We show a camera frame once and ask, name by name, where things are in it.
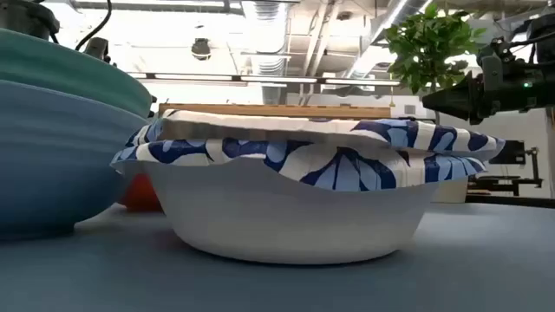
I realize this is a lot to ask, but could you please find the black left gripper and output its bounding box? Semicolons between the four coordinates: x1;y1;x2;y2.
83;36;117;66

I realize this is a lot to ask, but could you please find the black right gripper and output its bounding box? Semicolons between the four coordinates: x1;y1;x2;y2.
422;37;555;126

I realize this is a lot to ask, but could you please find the teal plastic bowl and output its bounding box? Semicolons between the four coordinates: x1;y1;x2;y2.
0;27;153;119

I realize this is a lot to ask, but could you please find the blue plastic bowl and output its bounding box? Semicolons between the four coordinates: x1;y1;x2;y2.
0;79;149;242

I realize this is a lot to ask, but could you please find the orange plastic bowl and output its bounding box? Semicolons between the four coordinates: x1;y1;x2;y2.
117;172;164;214

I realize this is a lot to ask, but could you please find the blue floral paper bowl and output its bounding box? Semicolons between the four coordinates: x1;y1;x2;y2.
129;107;507;164
110;138;487;265

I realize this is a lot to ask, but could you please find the wooden slatted shelf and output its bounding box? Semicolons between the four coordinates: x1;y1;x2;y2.
158;102;394;121

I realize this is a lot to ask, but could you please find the potted leafy green tree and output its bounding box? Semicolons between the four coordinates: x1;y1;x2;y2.
383;2;489;205

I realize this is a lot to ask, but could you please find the black monitor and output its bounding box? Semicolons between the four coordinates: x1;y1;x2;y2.
488;139;526;166

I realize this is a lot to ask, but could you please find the black desk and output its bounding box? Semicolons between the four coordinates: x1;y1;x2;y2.
467;146;544;197

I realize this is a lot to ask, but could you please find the round hanging ceiling speaker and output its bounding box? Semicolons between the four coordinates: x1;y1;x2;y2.
190;37;212;61

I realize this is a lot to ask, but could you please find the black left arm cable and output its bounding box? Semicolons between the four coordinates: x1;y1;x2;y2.
75;0;114;52

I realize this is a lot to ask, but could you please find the black table frame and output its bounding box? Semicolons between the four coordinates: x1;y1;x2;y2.
466;193;555;210

